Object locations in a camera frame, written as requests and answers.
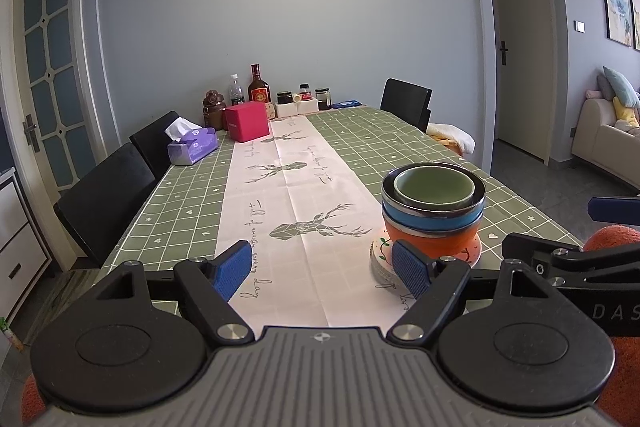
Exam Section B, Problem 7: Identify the glass panel door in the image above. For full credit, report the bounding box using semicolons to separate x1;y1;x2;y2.
0;0;121;198

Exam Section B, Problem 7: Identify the metal door handle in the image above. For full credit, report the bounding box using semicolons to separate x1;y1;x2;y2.
22;114;41;152

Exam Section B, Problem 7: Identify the white box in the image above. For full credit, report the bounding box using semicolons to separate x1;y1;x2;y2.
276;99;319;118

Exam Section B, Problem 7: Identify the orange steel bowl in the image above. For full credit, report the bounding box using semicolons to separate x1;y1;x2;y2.
382;212;483;258

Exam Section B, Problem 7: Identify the green ceramic bowl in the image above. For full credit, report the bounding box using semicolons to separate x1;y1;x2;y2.
393;167;475;210

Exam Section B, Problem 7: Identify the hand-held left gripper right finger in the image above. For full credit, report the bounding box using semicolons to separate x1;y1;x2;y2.
386;239;552;345

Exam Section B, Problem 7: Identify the pink table runner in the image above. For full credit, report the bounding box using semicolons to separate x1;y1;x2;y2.
212;113;416;328

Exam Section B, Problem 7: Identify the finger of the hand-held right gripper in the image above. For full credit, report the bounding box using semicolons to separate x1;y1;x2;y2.
587;196;640;224
501;232;596;280

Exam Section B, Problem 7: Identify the wide clear glass plate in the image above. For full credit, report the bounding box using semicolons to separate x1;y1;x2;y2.
370;262;416;294

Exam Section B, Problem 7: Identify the painted white plate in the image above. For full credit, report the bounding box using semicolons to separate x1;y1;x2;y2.
370;229;483;270

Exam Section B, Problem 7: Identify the pink box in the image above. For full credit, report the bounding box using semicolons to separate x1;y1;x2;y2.
224;102;271;142

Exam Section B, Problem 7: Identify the purple tissue pack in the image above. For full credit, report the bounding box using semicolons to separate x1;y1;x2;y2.
166;118;219;166

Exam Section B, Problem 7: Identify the deep clear glass plate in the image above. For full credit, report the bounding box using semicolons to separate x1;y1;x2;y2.
369;252;406;283

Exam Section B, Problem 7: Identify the beige sofa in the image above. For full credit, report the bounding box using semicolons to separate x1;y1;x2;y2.
571;97;640;192

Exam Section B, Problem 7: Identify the black chair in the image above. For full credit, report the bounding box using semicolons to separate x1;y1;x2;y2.
54;143;158;270
129;111;181;180
380;78;433;132

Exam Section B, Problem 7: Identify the brown liquor bottle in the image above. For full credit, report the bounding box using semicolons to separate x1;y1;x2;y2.
248;64;271;104

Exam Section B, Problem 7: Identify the clear plastic water bottle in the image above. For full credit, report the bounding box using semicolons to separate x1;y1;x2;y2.
229;74;246;108

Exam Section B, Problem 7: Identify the yellow pillow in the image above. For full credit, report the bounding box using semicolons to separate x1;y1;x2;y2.
612;97;640;128

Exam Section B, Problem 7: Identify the light blue pillow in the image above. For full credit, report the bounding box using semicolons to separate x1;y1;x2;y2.
602;66;640;110

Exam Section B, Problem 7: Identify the white cloth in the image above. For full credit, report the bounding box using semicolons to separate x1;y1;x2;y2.
427;123;476;155

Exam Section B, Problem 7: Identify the brown figurine jar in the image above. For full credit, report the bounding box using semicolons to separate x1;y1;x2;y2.
202;90;227;130

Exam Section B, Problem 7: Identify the framed painting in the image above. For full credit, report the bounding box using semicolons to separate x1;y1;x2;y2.
629;0;640;52
599;0;633;48

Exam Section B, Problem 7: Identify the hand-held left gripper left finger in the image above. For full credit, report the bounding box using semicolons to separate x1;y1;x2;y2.
94;241;254;349

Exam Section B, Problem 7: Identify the blue steel bowl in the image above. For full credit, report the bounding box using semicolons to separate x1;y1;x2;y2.
381;162;487;233

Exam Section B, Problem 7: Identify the white cabinet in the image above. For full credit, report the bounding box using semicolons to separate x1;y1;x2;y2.
0;167;51;323

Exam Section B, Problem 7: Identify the plain wooden door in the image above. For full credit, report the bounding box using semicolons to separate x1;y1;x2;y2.
487;0;553;165

